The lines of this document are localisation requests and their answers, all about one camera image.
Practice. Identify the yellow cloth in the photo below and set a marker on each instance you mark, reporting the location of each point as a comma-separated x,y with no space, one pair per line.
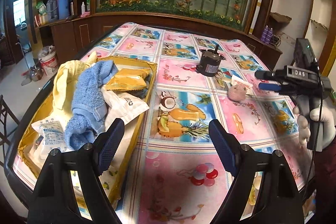
66,80

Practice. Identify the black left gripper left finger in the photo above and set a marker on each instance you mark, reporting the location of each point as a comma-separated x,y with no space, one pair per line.
54,200

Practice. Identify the black electric motor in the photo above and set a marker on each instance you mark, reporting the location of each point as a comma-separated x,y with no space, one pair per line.
209,62

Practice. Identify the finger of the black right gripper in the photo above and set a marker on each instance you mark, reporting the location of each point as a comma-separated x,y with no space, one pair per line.
264,75
270,87

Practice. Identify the white red-text packet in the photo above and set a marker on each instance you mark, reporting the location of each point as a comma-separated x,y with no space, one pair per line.
122,105

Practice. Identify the white label card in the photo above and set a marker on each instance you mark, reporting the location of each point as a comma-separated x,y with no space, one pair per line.
238,81

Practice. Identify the purple bottles pair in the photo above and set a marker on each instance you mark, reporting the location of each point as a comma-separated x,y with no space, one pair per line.
267,34

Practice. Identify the lemon print tissue pack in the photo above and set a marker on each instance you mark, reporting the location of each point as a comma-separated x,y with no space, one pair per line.
111,181

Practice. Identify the orange yellow snack packet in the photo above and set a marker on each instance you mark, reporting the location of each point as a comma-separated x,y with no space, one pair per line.
128,80

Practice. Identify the white blue-text packet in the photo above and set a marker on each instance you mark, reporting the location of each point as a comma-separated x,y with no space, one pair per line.
52,133

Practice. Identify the large blue towel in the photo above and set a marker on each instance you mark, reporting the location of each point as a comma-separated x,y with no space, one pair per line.
88,105

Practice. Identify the blue water jug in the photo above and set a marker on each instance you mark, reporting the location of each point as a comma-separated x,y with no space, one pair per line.
63,9

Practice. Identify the colourful cartoon tablecloth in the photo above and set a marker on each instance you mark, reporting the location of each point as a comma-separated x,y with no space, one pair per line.
174,174

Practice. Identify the white plastic bucket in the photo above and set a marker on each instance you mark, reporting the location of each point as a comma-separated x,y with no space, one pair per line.
48,60

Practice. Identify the white gloved right hand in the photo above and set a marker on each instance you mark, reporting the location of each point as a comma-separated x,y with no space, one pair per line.
326,117

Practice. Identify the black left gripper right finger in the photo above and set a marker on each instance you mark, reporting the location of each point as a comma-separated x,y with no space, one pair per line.
263,189

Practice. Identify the pink fluffy toy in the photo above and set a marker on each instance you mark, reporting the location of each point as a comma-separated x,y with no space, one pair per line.
237,93

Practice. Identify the wooden chair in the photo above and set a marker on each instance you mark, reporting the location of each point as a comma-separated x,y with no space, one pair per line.
6,113

